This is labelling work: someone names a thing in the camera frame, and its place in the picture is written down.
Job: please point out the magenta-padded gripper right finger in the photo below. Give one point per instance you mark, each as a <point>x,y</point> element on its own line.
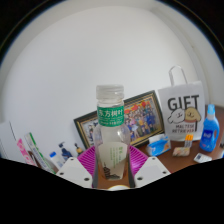
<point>151,170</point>

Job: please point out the white bottle with blue cap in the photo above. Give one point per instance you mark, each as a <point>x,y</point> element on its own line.
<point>56,160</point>

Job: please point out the brown pump bottle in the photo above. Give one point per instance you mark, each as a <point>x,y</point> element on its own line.
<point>79,150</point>

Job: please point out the dark blue pump bottle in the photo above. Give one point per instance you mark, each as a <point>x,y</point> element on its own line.
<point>65,152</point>

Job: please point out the clear green-labelled water bottle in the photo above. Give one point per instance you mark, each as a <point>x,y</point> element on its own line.
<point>111,133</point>

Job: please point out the framed group photo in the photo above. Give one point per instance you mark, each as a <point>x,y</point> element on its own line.
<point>146,116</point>

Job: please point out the blue detergent bottle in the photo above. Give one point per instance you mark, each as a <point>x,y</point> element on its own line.
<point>209,133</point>

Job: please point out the colourful puzzle cube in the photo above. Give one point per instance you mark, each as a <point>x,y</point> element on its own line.
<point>189,140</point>

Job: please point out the white printed paper gift bag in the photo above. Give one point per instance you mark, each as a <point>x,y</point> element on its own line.
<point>183,113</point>

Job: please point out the small floral patterned pouch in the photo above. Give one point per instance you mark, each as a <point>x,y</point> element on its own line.
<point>181,151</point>

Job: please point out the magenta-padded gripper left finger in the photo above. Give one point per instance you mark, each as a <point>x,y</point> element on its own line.
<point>75,171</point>

